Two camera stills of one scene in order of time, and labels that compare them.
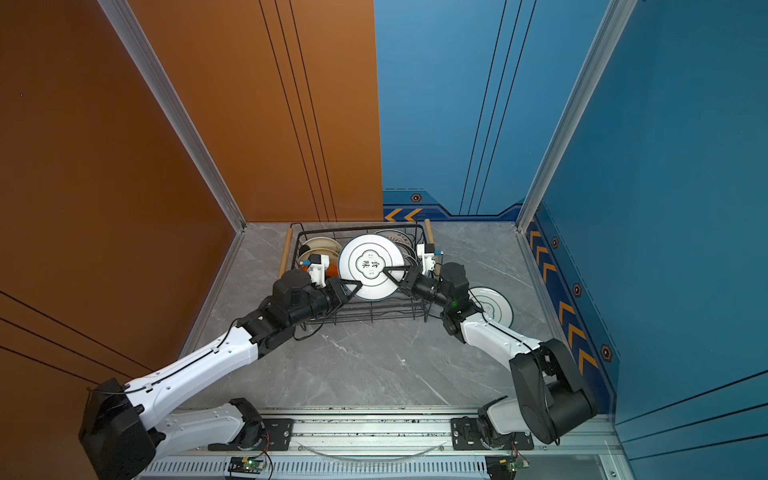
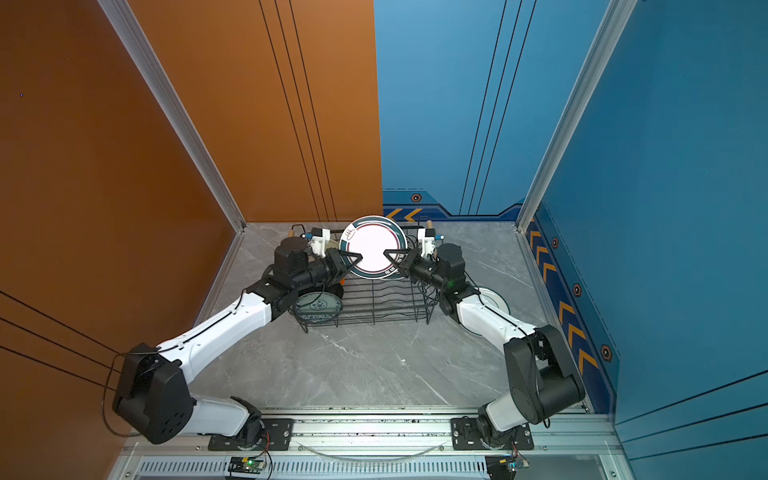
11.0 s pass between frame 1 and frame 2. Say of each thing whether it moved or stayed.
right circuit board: stayed
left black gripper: moved
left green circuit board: stayed
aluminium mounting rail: stayed
